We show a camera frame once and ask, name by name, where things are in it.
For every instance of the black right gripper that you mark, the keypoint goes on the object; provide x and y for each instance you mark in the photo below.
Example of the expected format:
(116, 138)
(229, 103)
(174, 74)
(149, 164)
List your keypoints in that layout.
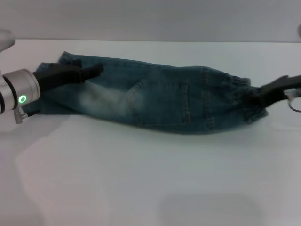
(279, 87)

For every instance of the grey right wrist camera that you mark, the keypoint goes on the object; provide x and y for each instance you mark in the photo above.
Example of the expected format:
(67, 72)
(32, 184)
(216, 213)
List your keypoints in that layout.
(292, 93)

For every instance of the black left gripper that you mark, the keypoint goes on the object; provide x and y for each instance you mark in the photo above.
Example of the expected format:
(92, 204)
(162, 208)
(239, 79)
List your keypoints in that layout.
(58, 75)

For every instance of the blue denim shorts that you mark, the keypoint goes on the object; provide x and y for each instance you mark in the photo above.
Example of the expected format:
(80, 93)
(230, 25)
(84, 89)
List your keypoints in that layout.
(164, 99)

